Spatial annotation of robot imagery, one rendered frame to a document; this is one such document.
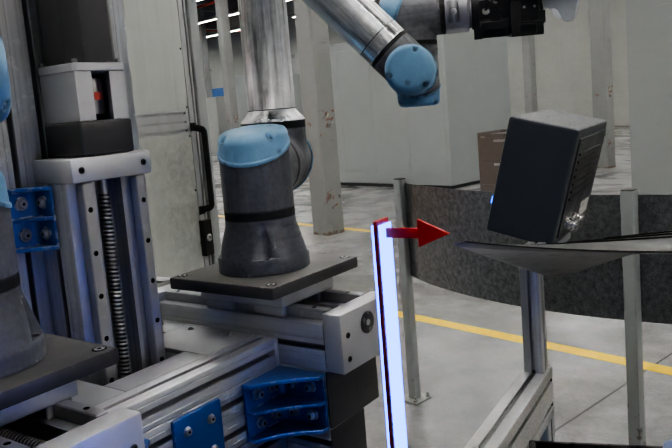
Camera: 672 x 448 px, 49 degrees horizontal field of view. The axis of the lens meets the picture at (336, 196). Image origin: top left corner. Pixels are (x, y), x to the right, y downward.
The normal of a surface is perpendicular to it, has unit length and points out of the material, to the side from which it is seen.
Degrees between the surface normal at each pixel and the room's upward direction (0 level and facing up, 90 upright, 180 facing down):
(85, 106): 90
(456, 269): 90
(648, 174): 90
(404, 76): 90
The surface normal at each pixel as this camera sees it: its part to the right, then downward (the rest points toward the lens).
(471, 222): -0.82, 0.14
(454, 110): 0.67, 0.04
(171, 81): 0.87, -0.01
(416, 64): -0.17, 0.14
